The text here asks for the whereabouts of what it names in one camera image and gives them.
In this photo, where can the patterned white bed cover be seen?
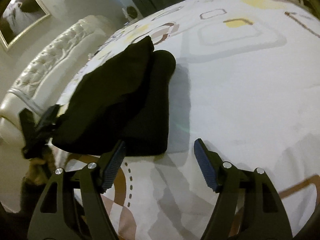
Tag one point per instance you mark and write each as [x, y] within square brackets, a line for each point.
[247, 84]

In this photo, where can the small round bedside fan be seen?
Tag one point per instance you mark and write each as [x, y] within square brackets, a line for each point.
[130, 13]

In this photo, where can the black pants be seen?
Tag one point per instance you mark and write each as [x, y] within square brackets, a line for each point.
[126, 100]

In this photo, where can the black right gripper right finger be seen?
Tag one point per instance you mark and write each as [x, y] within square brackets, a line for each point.
[248, 206]

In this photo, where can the person's left hand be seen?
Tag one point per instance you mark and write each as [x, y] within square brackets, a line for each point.
[36, 174]

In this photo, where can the framed wall picture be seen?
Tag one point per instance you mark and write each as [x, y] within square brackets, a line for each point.
[18, 18]

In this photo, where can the cream tufted headboard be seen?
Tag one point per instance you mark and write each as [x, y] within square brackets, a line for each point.
[42, 81]

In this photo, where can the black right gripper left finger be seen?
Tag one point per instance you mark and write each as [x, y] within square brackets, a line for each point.
[71, 206]

